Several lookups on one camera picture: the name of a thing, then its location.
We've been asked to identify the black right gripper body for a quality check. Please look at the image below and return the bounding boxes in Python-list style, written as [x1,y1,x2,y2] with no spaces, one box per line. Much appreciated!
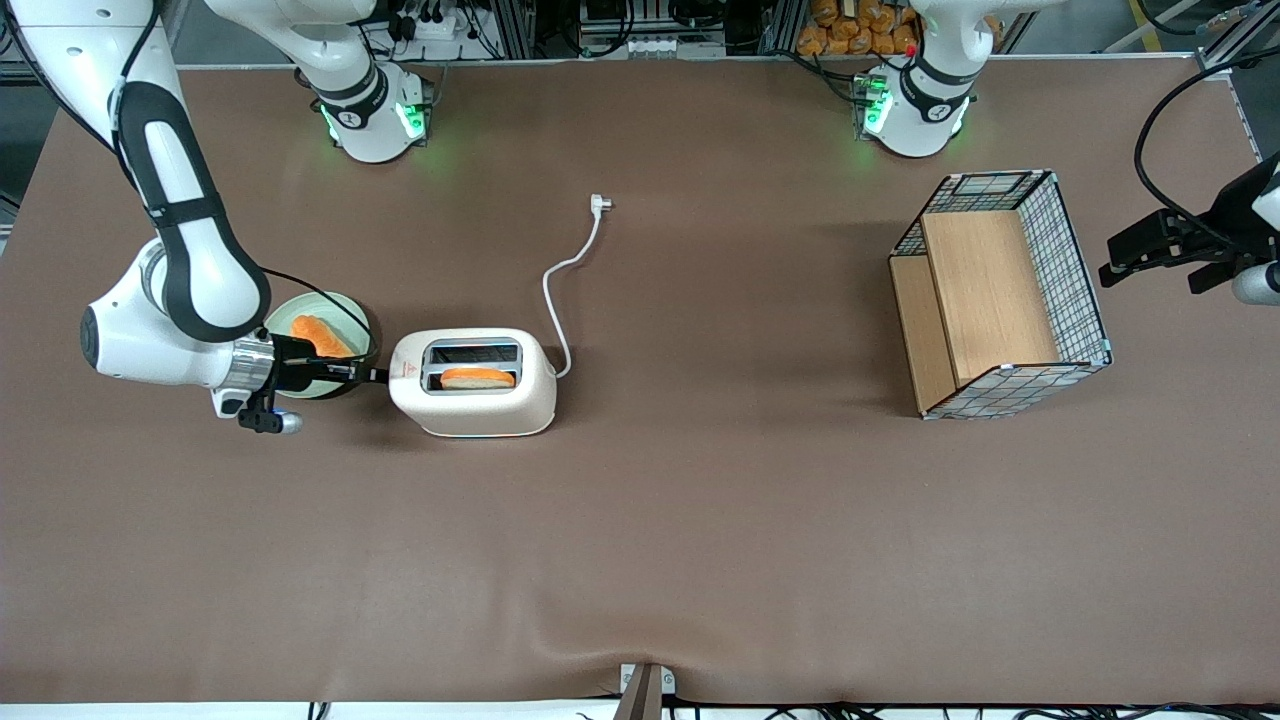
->
[270,336,333,397]

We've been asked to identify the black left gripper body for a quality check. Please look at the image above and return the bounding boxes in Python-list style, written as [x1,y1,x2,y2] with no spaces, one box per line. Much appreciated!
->
[1188,150,1280,294]

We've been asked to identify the white two-slot toaster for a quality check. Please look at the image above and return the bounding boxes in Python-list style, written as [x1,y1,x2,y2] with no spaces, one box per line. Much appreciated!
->
[388,328,558,439]

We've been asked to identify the triangular golden pastry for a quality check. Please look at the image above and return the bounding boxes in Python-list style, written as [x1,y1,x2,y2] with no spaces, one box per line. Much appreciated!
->
[291,315,354,360]

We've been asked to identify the pale green round plate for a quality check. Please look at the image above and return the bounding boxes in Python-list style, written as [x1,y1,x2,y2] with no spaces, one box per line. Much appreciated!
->
[265,291,379,400]

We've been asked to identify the wooden step shelf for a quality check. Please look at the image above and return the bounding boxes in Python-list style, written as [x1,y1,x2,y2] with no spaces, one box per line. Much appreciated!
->
[890,210,1061,414]

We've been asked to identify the white power strip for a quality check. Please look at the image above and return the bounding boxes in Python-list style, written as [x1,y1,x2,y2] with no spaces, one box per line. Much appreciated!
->
[393,8,483,43]

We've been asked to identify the bag of bread rolls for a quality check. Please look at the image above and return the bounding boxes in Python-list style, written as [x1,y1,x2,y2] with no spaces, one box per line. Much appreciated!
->
[795,0,921,57]

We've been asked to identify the brown table mat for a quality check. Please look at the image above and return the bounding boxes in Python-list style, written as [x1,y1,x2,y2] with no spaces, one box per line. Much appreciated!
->
[0,58,1280,707]

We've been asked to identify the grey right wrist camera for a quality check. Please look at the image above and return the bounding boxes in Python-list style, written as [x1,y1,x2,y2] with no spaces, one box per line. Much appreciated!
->
[236,393,304,435]

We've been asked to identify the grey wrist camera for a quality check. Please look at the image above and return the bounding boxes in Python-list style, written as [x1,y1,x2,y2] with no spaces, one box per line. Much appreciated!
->
[1232,262,1280,307]
[236,393,304,435]

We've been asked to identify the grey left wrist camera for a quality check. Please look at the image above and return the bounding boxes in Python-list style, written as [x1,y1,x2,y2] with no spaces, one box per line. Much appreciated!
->
[1232,262,1280,307]

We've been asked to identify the wire mesh basket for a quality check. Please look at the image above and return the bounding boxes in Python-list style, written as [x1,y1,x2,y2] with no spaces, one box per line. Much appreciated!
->
[888,169,1114,421]

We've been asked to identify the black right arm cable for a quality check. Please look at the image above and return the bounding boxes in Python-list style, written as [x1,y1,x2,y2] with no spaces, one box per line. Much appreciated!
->
[108,0,379,367]

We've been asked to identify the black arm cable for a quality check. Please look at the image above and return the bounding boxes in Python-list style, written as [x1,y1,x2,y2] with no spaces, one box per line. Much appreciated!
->
[108,0,379,367]
[1133,45,1280,236]

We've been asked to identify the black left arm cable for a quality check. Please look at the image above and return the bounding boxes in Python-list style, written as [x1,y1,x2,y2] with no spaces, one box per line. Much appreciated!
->
[1133,45,1280,236]

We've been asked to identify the white toaster power cable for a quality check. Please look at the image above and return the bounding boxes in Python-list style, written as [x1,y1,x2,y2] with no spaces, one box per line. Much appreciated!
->
[542,194,613,380]

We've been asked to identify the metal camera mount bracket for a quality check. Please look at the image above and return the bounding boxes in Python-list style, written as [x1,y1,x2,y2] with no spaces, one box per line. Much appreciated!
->
[612,662,677,720]

